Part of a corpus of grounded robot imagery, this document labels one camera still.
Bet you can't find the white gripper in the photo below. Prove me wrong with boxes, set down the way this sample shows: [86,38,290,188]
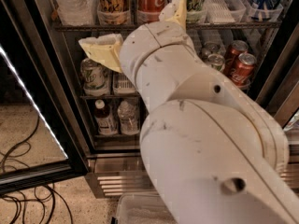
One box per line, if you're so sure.
[78,0,195,87]

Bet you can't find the red coke can top shelf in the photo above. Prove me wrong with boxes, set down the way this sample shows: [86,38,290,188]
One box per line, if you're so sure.
[137,0,166,23]

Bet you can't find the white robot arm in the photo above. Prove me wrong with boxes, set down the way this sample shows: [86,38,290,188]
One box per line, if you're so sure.
[79,0,299,224]

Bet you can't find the gold tall can top shelf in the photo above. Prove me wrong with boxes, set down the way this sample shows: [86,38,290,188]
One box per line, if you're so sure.
[97,0,129,25]

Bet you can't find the empty white shelf tray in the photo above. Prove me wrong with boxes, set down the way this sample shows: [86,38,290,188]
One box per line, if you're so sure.
[112,73,136,95]

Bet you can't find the green white can middle shelf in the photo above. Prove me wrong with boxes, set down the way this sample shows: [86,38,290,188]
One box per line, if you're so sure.
[80,58,107,96]

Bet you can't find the green tall can top shelf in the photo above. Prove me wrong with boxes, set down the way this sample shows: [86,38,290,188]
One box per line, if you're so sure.
[178,0,209,23]

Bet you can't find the clear water bottle top shelf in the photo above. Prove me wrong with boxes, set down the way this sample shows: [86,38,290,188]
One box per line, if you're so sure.
[56,0,94,26]

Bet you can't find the silver can rear middle shelf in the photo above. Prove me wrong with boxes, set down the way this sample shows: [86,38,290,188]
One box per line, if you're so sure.
[201,42,221,60]

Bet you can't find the green white can front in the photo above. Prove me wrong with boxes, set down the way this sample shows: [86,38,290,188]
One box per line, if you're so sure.
[206,53,225,72]

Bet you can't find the water bottle bottom shelf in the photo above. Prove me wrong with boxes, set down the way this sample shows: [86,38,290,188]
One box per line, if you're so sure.
[117,100,139,135]

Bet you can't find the red coke can rear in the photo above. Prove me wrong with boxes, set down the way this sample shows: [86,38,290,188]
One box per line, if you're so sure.
[223,40,249,76]

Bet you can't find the tea bottle bottom shelf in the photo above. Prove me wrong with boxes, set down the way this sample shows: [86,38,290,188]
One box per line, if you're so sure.
[94,99,118,135]

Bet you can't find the red coke can front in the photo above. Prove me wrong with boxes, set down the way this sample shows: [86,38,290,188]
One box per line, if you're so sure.
[229,53,256,86]

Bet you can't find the stainless steel fridge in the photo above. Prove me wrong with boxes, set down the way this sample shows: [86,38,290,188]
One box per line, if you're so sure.
[3,0,299,199]

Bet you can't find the blue can top shelf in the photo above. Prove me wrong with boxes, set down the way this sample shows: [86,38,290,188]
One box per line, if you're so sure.
[242,0,282,21]

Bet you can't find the right fridge glass door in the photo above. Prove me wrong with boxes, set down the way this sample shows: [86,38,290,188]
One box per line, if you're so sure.
[258,31,299,163]

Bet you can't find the open fridge glass door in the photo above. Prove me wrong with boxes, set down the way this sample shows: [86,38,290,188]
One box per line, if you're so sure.
[0,0,88,195]

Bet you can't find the clear plastic bin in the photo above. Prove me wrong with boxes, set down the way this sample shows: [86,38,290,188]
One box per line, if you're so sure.
[116,192,177,224]

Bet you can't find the black floor cables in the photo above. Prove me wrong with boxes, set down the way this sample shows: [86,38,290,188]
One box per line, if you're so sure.
[0,115,74,224]

